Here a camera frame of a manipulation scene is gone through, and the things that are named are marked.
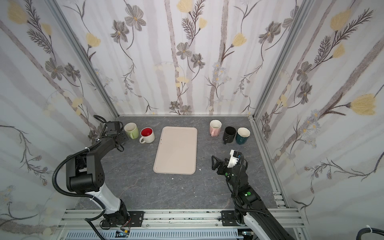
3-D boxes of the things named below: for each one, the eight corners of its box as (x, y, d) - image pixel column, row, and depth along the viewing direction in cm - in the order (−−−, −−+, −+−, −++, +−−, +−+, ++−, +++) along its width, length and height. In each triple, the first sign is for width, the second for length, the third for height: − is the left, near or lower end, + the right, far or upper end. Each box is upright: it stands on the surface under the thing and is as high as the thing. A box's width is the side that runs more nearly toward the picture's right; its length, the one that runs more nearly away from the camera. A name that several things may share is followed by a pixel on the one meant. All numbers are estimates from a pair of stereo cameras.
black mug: (223, 145, 106) (226, 137, 98) (222, 134, 112) (224, 126, 104) (234, 145, 106) (237, 137, 98) (232, 134, 112) (235, 126, 104)
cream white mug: (141, 145, 105) (138, 138, 98) (144, 134, 111) (141, 127, 105) (153, 145, 105) (151, 138, 98) (155, 134, 111) (153, 127, 105)
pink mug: (209, 141, 108) (210, 132, 99) (208, 129, 115) (209, 119, 106) (220, 141, 108) (223, 132, 99) (218, 129, 115) (221, 119, 106)
